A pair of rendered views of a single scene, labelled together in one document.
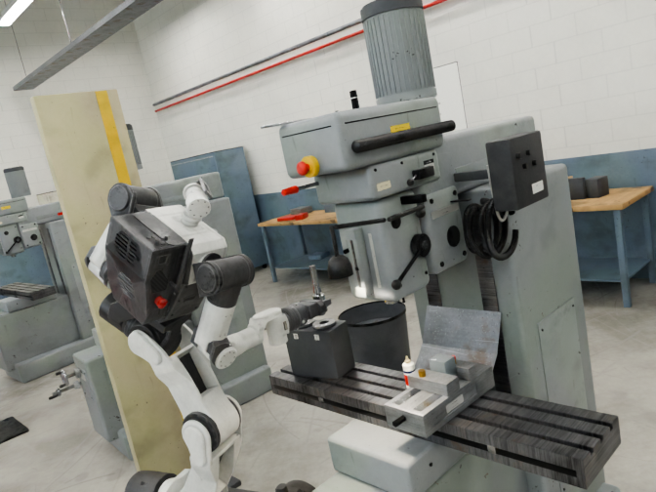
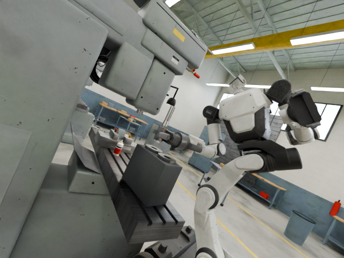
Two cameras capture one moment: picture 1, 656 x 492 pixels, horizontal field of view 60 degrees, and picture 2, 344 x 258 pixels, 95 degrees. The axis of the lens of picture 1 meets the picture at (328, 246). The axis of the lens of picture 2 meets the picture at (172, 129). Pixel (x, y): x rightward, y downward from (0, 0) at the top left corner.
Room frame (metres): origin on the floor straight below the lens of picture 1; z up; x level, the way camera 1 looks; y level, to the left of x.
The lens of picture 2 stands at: (2.80, 0.18, 1.30)
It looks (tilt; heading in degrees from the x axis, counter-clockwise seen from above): 1 degrees down; 185
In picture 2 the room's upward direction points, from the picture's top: 25 degrees clockwise
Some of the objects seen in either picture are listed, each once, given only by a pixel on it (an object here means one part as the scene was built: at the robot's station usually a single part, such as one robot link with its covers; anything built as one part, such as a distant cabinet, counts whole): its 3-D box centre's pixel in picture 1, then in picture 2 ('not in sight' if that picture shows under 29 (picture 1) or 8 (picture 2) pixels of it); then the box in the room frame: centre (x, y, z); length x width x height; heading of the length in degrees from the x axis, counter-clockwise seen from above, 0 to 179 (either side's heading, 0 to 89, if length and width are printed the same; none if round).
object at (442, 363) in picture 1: (442, 366); (120, 133); (1.64, -0.27, 1.08); 0.06 x 0.05 x 0.06; 40
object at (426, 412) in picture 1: (439, 389); (121, 141); (1.62, -0.25, 1.02); 0.35 x 0.15 x 0.11; 130
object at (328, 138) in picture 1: (364, 136); (169, 40); (1.76, -0.18, 1.81); 0.47 x 0.26 x 0.16; 132
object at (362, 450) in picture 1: (416, 430); (111, 173); (1.75, -0.17, 0.83); 0.50 x 0.35 x 0.12; 132
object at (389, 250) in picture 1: (382, 244); (149, 87); (1.76, -0.17, 1.47); 0.21 x 0.19 x 0.32; 42
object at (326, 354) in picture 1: (318, 347); (151, 171); (2.07, 0.11, 1.07); 0.22 x 0.12 x 0.20; 53
